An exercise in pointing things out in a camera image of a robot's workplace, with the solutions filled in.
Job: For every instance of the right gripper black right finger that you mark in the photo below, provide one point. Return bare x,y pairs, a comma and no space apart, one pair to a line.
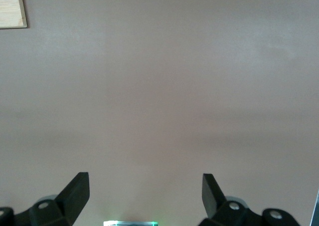
214,203

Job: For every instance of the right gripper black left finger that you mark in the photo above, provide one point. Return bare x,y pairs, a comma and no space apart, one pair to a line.
72,201

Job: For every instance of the wooden cutting board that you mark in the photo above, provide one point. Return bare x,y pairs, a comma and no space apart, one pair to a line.
11,9

